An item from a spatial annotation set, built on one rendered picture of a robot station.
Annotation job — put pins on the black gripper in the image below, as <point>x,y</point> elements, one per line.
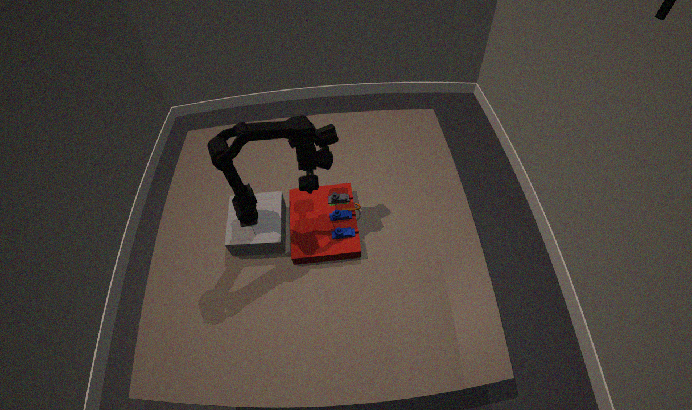
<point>310,182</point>

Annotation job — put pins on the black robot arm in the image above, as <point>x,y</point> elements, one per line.
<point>299,131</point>

